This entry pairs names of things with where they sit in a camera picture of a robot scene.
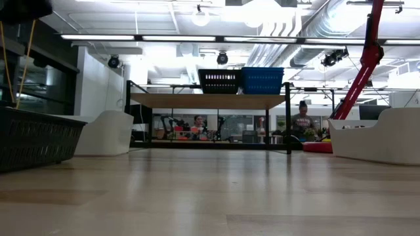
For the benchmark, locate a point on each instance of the black slotted plastic basket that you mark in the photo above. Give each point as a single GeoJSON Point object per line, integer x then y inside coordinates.
{"type": "Point", "coordinates": [39, 141]}
{"type": "Point", "coordinates": [220, 85]}

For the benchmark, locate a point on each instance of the white plastic bin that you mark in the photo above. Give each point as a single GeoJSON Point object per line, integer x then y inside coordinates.
{"type": "Point", "coordinates": [105, 134]}
{"type": "Point", "coordinates": [361, 144]}

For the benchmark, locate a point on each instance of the black background robot arm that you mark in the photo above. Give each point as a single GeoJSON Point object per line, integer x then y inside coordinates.
{"type": "Point", "coordinates": [220, 126]}
{"type": "Point", "coordinates": [170, 122]}

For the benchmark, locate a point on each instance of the person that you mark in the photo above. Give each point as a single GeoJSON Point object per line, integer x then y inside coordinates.
{"type": "Point", "coordinates": [197, 122]}
{"type": "Point", "coordinates": [302, 123]}

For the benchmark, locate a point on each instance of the black track spotlight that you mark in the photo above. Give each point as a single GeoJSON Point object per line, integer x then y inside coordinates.
{"type": "Point", "coordinates": [329, 59]}
{"type": "Point", "coordinates": [222, 58]}
{"type": "Point", "coordinates": [113, 61]}

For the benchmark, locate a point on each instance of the black flat panel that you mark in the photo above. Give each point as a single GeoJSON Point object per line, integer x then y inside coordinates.
{"type": "Point", "coordinates": [141, 114]}

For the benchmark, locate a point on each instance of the small potted plant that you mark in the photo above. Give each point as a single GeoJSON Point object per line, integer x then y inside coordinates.
{"type": "Point", "coordinates": [309, 133]}

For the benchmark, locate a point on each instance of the white globe ceiling lamp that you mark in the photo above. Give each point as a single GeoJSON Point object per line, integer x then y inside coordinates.
{"type": "Point", "coordinates": [201, 18]}

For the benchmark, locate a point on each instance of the black computer monitor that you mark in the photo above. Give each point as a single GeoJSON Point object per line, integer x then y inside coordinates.
{"type": "Point", "coordinates": [374, 112]}

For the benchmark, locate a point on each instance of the red boom stand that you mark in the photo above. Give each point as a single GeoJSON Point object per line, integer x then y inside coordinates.
{"type": "Point", "coordinates": [370, 55]}

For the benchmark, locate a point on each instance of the white cabinet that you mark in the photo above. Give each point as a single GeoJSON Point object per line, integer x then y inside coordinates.
{"type": "Point", "coordinates": [402, 100]}

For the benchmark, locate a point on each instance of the wooden shelf with black frame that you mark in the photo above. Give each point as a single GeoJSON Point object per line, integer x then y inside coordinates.
{"type": "Point", "coordinates": [206, 101]}

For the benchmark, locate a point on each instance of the silver ventilation duct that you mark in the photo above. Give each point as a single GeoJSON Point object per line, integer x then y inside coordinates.
{"type": "Point", "coordinates": [315, 52]}

